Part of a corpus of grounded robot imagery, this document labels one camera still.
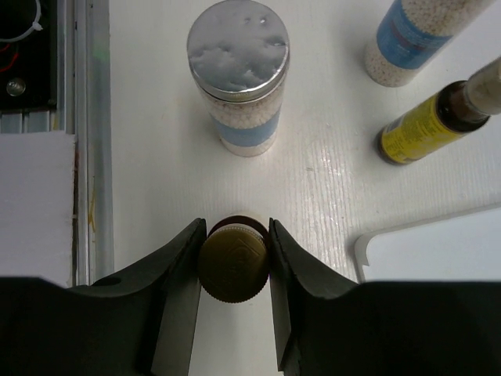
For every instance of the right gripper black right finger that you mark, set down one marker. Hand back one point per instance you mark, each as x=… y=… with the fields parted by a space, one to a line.
x=326 y=324

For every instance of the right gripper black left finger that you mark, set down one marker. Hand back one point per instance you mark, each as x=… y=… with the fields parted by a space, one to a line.
x=138 y=321

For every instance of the yellow bottle front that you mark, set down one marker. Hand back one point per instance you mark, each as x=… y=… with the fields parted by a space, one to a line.
x=233 y=262

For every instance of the yellow bottle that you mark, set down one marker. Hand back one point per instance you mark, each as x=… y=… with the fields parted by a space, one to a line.
x=459 y=109
x=233 y=262

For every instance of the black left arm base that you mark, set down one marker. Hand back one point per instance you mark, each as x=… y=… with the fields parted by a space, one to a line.
x=28 y=55

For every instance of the white divided organizer tray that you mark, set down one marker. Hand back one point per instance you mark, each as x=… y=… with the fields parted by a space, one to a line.
x=460 y=247

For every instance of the silver-lid salt jar front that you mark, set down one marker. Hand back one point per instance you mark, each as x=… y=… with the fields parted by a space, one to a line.
x=239 y=54

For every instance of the silver-lid salt jar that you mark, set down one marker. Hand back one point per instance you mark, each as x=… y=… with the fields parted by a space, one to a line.
x=410 y=35
x=239 y=54

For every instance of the silver-lid salt jar rear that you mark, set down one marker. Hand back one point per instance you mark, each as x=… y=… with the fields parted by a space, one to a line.
x=410 y=35

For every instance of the aluminium table rail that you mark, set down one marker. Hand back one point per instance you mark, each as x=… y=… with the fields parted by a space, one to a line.
x=56 y=171

